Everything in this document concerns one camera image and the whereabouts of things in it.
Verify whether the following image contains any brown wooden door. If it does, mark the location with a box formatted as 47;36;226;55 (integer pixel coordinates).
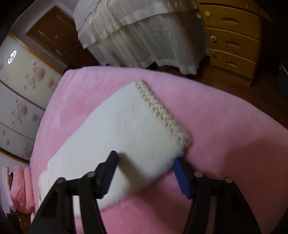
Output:
26;5;98;68

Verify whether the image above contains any floral sliding-door wardrobe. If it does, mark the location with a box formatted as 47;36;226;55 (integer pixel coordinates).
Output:
0;33;66;164

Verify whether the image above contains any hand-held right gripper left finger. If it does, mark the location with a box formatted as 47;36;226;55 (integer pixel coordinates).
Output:
29;150;119;234

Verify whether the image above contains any pink pillow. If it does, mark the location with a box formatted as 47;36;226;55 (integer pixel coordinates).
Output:
2;165;37;215

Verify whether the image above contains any pink fleece bed blanket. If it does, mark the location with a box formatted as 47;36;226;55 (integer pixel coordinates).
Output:
17;66;288;234

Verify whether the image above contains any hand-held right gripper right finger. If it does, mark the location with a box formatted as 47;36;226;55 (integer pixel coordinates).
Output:
173;156;262;234

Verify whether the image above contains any wooden chest of drawers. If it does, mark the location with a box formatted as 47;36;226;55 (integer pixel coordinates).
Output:
195;0;275;89

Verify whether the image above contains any white fluffy garment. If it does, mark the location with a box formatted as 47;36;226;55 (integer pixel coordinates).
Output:
37;80;193;212

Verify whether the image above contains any white lace curtain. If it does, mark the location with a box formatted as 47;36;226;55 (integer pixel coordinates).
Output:
73;0;210;76

